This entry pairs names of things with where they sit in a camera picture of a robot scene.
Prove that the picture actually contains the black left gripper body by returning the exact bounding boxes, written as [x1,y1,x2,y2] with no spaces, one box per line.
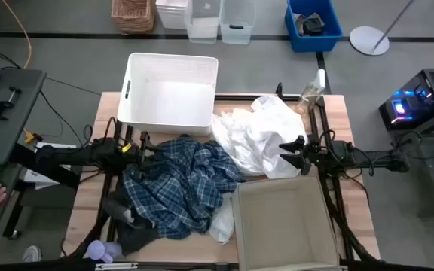
[120,139,145,171]

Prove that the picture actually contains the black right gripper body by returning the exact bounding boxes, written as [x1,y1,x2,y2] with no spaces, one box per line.
[302,138,326,172]

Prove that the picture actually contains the large white shirt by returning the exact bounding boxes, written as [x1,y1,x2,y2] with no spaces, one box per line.
[211,95,310,180]

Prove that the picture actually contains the blue plaid shirt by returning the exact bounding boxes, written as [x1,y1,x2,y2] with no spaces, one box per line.
[121,135,246,242]

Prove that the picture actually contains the white plastic laundry basket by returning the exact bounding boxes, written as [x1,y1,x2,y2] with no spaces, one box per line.
[116,52,219,137]

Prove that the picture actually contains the beige cardboard box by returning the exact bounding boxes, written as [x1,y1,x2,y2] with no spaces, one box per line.
[231,175,345,271]

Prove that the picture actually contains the narrow white garment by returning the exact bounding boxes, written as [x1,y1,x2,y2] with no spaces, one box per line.
[208,191,237,245]

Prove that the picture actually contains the clear spray bottle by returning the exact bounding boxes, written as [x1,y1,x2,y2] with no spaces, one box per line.
[297,68,327,114]

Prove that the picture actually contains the white paper with markers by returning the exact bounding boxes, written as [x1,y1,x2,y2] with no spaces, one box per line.
[23,142,78,190]

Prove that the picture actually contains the purple plastic toy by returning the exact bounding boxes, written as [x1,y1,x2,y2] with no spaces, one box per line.
[86,239,124,265]

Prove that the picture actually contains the yellow plug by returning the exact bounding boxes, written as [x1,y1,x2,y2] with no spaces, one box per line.
[23,129,38,146]

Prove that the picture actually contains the blue plastic crate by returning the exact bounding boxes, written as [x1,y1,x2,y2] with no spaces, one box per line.
[284,0,344,53]

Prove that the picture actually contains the black computer with coloured lights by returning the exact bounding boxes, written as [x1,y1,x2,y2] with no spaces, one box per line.
[378,67,434,131]

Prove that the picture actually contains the black cloth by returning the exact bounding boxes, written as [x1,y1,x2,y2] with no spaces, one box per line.
[302,14,326,37]

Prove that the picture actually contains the tan cloth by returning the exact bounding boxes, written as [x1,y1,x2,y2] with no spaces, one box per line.
[294,12,308,37]

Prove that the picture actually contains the white round floor stand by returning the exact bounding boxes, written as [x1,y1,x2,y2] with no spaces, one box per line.
[348,0,416,57]

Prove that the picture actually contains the grey desk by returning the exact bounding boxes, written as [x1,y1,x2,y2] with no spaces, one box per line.
[0,67,48,259]

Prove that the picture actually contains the brown wicker basket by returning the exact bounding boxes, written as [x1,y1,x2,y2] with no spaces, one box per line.
[110,0,156,35]

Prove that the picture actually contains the white plastic storage bin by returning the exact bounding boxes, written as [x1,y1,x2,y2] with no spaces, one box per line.
[154,0,190,31]

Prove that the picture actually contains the clear plastic storage bin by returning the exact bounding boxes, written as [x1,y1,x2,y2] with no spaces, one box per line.
[183,0,222,44]

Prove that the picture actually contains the black metal frame legs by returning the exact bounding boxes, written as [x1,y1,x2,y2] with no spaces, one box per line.
[64,116,136,261]
[308,95,381,265]

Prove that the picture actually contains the black metal frame bar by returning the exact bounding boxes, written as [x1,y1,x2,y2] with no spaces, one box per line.
[212,81,303,102]

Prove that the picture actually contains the black floor cable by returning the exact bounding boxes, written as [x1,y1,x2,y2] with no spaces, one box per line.
[0,36,102,145]

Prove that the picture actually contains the silver metal bracket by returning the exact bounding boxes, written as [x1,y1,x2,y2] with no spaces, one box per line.
[95,262,139,271]

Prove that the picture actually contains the long black frame bar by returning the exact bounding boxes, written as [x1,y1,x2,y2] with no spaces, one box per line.
[0,258,434,271]

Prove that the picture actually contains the clear bin with black handle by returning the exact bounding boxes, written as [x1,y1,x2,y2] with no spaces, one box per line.
[219,0,257,46]

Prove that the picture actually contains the orange cable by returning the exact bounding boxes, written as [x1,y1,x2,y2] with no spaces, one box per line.
[1,0,34,71]

